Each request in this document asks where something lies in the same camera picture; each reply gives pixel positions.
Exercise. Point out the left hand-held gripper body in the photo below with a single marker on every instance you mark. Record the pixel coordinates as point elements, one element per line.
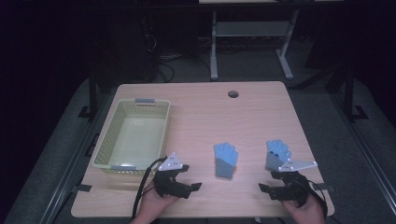
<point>169,186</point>

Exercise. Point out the person's right hand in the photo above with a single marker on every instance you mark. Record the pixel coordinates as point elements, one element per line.
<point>305,213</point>

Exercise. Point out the person's left hand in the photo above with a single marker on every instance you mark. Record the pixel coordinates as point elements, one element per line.
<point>154,203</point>

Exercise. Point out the black metal stand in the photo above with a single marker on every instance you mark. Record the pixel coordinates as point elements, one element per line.
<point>349,93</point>
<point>92,93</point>

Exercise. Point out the white metal desk frame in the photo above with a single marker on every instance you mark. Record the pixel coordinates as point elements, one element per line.
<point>213,46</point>

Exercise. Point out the black table clamp bracket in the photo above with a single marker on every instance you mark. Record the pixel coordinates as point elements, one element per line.
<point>326,187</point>
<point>81,188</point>

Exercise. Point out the aluminium frame rail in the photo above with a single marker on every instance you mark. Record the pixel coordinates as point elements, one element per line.
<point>67,183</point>
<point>373,174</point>

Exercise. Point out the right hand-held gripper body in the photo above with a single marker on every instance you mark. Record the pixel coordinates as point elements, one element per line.
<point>294,189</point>

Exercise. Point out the blue and grey glove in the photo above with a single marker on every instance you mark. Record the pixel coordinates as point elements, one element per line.
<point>225,160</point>
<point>275,155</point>

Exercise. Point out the pale yellow plastic basket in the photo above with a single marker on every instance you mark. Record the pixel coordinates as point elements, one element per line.
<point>137,137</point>

